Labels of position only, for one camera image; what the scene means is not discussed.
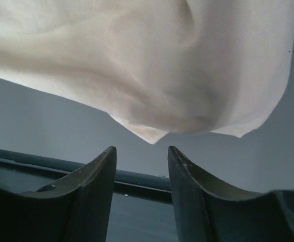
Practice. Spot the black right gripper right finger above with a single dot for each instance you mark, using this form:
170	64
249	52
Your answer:
209	209

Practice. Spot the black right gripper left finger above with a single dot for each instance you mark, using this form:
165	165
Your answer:
75	207

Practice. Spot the beige t shirt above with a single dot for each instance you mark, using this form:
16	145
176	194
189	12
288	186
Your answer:
156	67

